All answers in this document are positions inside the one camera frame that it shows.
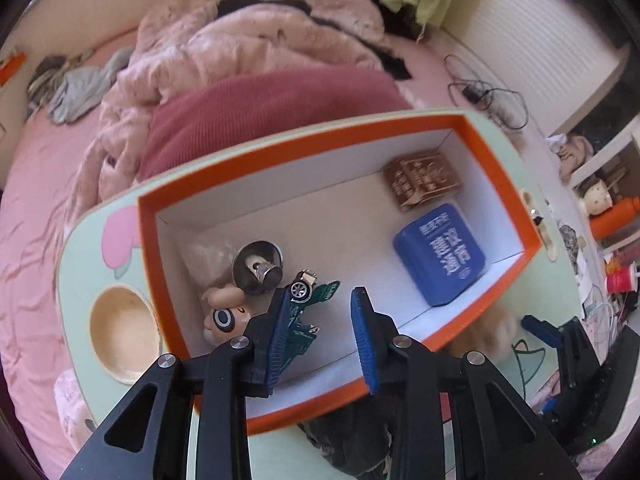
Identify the beige crumpled cloth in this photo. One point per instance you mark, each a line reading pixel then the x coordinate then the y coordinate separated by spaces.
pixel 575 152

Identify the orange bottle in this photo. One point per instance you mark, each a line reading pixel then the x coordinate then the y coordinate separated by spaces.
pixel 615 215

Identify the mint cartoon-print desktop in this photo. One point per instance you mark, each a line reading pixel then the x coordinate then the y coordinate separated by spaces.
pixel 75 270

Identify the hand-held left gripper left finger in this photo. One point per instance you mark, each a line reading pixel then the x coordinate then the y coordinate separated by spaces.
pixel 280 345

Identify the beige furry pouch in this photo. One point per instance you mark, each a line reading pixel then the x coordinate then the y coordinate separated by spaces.
pixel 495 330

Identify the small black clip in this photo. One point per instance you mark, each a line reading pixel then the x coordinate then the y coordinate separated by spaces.
pixel 537 220

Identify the orange storage tray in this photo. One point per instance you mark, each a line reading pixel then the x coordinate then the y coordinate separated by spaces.
pixel 10 67

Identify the green toy car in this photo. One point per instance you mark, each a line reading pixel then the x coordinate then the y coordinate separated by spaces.
pixel 327 292

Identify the pink fuzzy comforter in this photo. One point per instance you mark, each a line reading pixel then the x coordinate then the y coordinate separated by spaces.
pixel 225 45

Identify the maroon pillow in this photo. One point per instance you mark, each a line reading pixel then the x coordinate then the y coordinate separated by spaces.
pixel 275 105

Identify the clear plastic bag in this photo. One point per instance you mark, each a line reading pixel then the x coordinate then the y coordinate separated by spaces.
pixel 205 260

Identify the pink bed sheet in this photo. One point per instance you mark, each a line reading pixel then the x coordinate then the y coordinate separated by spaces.
pixel 40 185

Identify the white shelf unit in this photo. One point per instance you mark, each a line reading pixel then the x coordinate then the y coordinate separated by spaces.
pixel 607 152

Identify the floral pink quilt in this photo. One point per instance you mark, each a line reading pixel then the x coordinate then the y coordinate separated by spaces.
pixel 70 410

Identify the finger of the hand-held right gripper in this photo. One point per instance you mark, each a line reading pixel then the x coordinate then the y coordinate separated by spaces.
pixel 542 332

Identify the silver metal cup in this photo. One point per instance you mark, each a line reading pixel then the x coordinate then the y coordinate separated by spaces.
pixel 255 265

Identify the white slatted radiator cover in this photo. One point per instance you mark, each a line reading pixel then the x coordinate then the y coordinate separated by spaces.
pixel 540 35

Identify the brown printed carton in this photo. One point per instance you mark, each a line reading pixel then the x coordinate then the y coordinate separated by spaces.
pixel 422 180

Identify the grey crumpled clothes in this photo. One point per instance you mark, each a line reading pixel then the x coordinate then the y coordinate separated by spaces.
pixel 80 90

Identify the blue tissue packet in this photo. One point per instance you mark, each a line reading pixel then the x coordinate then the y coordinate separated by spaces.
pixel 440 255

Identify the black lace-trimmed bag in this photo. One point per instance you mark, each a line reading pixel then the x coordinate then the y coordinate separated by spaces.
pixel 350 435

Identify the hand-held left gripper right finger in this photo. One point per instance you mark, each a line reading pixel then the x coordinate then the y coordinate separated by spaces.
pixel 362 340

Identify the orange cardboard box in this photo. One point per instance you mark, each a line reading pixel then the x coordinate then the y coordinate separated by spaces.
pixel 340 240

